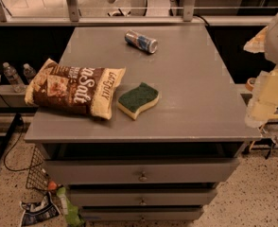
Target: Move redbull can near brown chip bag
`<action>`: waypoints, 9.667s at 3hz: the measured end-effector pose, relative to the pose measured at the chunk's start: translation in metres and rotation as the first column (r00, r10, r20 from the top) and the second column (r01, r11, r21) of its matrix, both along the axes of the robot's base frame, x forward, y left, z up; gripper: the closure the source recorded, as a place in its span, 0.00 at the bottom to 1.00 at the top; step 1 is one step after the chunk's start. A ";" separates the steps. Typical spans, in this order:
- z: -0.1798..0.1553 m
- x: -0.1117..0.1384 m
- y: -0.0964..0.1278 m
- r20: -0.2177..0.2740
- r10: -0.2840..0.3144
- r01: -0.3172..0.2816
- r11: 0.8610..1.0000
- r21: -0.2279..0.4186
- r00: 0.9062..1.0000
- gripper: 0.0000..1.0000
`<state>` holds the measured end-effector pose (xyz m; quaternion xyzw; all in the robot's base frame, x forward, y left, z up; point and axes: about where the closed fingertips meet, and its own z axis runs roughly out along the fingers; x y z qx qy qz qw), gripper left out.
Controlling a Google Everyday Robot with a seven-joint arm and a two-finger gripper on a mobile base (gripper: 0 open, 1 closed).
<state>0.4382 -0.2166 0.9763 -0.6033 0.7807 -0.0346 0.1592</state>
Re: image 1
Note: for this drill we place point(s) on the green plastic bottle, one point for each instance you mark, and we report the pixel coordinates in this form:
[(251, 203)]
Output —
[(70, 211)]

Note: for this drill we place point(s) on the right plastic water bottle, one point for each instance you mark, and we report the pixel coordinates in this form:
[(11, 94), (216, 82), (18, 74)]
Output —
[(29, 72)]

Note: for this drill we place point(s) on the yellow ladder frame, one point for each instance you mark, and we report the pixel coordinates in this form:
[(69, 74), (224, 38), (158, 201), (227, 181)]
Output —
[(269, 136)]

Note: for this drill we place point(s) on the roll of tape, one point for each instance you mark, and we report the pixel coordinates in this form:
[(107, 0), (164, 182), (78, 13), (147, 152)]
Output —
[(250, 84)]

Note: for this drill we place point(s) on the green yellow sponge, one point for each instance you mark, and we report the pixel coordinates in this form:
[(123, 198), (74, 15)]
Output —
[(138, 100)]

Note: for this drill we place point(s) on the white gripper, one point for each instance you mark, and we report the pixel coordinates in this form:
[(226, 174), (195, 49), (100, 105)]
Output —
[(264, 100)]

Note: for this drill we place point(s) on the grey drawer cabinet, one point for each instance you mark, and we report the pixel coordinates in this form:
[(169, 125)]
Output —
[(165, 164)]

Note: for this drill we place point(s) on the black wire basket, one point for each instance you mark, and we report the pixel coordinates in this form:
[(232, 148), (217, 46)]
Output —
[(37, 178)]

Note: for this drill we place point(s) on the black metal stand leg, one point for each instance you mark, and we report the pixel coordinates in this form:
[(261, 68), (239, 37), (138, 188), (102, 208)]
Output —
[(16, 121)]

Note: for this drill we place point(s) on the brown chip bag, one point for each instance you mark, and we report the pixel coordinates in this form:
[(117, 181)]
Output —
[(77, 90)]

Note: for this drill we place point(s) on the left plastic water bottle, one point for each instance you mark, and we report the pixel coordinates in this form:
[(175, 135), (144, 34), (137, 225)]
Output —
[(13, 77)]

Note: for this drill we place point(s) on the plastic water bottle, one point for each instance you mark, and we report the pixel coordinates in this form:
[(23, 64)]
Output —
[(13, 77), (29, 72)]

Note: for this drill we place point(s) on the redbull can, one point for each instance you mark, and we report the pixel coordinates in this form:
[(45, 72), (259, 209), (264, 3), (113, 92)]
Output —
[(141, 41)]

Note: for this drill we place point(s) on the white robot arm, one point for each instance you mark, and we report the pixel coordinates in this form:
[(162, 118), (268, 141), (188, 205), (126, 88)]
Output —
[(266, 41)]

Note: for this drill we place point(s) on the small orange object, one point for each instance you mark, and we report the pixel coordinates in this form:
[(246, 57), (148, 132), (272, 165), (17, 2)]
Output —
[(52, 186)]

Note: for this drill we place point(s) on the dark snack bag on floor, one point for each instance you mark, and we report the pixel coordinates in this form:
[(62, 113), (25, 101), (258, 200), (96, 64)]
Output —
[(36, 212)]

